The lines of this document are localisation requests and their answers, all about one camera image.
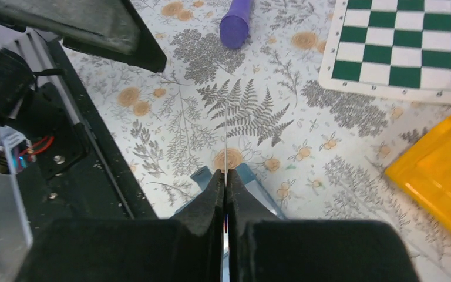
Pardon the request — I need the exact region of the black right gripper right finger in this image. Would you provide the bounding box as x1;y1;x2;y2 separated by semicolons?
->
226;170;419;281

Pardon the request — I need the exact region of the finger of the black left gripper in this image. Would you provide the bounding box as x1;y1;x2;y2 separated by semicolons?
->
0;1;167;73

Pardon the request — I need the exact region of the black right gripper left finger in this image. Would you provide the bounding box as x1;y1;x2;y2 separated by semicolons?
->
15;170;225;281

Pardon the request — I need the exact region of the blue leather card holder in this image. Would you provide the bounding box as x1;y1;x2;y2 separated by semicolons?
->
190;163;286;219

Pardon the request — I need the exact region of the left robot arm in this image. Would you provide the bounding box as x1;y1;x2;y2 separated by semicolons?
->
0;1;167;179

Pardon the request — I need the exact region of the floral patterned table mat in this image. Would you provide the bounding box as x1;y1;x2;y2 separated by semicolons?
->
66;1;451;281

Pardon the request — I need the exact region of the yellow plastic bin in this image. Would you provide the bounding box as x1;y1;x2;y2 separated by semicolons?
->
385;115;451;232

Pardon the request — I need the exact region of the green white chessboard mat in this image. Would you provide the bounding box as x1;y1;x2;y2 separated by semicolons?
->
318;1;451;104

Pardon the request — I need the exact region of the purple cylindrical handle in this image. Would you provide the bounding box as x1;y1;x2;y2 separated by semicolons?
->
219;0;253;49

